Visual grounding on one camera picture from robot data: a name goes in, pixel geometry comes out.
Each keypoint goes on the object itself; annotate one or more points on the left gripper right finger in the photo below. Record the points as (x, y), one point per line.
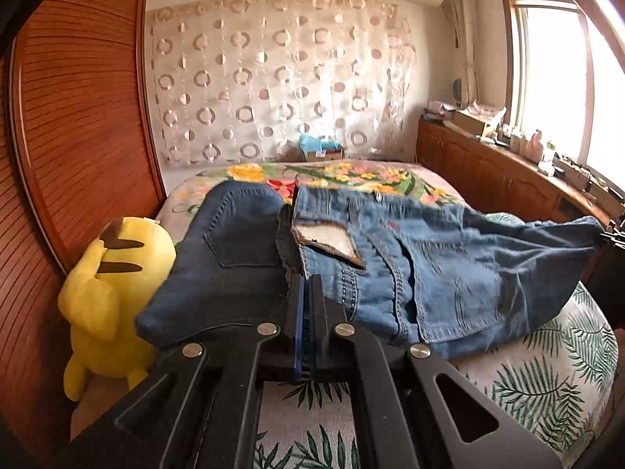
(411, 408)

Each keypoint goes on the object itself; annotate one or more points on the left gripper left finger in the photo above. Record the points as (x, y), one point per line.
(200, 407)

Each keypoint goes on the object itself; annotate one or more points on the light blue denim jeans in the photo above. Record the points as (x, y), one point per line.
(446, 276)

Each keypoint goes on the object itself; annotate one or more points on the pink figurine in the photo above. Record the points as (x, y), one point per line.
(534, 149)

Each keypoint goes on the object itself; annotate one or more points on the wooden side cabinet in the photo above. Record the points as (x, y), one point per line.
(492, 179)

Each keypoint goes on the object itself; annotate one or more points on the folded dark blue jeans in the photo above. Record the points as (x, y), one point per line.
(232, 267)

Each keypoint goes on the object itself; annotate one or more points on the palm leaf print bedsheet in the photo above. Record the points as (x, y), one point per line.
(558, 382)

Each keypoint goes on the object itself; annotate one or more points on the yellow Pikachu plush toy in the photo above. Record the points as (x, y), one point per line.
(118, 274)

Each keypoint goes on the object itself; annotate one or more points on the cardboard box on cabinet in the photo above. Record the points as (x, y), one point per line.
(476, 123)

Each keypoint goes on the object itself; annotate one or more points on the blue item on box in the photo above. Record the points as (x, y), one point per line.
(316, 149)

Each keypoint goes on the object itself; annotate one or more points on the side window drape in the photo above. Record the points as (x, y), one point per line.
(464, 17)

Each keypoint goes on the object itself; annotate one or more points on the wooden louvered wardrobe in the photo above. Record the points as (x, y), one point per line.
(76, 151)

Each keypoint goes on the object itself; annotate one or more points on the circle pattern sheer curtain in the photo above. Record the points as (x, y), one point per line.
(232, 81)

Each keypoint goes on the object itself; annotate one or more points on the window with wooden frame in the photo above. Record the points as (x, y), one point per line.
(566, 84)

